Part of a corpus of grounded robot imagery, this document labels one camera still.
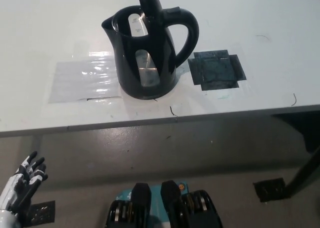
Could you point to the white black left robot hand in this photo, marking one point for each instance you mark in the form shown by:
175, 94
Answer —
15, 185

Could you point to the black kettle lid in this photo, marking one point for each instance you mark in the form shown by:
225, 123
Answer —
150, 3

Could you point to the black electric kettle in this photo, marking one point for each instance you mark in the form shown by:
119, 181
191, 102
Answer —
130, 63

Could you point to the black floor plate left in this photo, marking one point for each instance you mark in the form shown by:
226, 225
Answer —
42, 211

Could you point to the clear plastic sheet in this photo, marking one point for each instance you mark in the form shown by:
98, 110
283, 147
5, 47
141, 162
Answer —
75, 83

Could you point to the black tape patch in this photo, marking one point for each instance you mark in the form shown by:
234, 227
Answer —
215, 70

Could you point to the black table leg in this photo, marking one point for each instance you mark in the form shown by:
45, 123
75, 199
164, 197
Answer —
305, 173

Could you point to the dark table frame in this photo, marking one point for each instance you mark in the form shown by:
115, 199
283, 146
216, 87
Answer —
300, 128

